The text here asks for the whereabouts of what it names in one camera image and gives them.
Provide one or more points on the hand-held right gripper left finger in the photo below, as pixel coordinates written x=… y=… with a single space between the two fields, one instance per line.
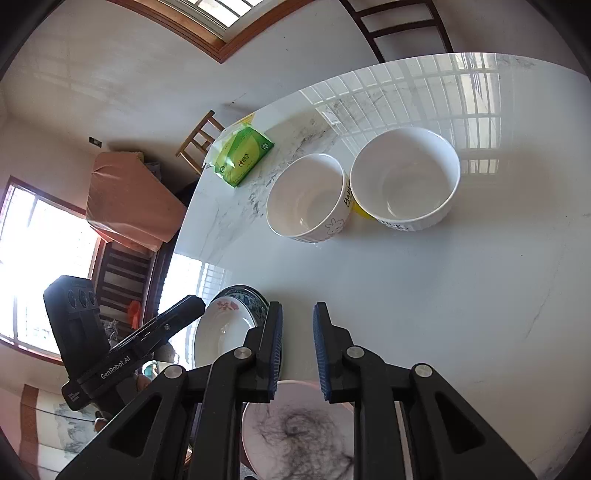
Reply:
x=277 y=341

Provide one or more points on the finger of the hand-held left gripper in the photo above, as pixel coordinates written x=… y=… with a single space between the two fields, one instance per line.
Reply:
x=175 y=318

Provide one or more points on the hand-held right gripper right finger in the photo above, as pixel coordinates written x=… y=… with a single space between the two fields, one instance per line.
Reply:
x=321 y=350

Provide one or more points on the white pink-flower plate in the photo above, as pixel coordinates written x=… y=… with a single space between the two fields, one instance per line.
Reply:
x=221 y=332

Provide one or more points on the large blue patterned plate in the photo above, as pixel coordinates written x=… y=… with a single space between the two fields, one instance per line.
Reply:
x=251 y=300

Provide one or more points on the pink bowl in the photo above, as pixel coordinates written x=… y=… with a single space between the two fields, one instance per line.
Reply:
x=295 y=401

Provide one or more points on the dark wooden bench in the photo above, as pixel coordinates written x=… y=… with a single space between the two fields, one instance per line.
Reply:
x=134 y=272

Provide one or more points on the bright side window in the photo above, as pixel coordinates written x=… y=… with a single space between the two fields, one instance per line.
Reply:
x=41 y=258

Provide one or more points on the dark hair clump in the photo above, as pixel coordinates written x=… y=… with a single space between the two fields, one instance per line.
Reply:
x=300 y=438

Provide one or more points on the orange cloth covered furniture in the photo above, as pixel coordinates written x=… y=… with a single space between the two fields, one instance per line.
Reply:
x=129 y=198

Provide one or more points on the white ribbed rabbit bowl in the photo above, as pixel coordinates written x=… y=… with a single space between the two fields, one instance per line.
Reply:
x=300 y=198

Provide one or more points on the green tissue pack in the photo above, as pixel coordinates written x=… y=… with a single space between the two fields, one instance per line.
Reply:
x=240 y=157

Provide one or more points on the light bamboo chair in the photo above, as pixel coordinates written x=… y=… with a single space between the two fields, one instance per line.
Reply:
x=196 y=143

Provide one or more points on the white bowl with black print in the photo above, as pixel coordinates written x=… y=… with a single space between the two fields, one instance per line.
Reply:
x=401 y=184

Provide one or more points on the dark wooden chair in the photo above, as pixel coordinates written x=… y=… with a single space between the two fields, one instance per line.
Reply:
x=397 y=27

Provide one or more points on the landscape wall painting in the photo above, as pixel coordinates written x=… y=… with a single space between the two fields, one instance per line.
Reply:
x=55 y=424

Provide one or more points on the barred window with wooden frame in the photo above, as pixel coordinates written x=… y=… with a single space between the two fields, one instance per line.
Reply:
x=207 y=34

